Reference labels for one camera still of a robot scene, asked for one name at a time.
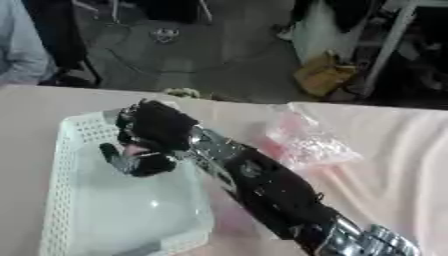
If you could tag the clear plastic bag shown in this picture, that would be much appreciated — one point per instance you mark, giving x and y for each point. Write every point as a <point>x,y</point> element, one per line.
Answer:
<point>309,143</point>

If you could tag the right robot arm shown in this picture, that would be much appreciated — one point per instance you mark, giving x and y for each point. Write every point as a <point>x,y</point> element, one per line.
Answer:
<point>274,190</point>

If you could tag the white perforated plastic basket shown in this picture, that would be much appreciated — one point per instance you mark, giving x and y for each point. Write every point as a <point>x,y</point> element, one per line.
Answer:
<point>116,206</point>

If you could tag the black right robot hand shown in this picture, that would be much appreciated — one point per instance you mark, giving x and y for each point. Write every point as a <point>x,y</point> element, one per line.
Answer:
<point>157,126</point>

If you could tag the person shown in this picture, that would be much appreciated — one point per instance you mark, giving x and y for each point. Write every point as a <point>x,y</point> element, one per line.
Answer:
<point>23,46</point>

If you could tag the white table leg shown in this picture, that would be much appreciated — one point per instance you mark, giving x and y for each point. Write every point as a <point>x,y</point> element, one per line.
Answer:
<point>389,46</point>

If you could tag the small pale object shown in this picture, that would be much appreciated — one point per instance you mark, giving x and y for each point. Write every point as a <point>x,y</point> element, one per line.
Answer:
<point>182,92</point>

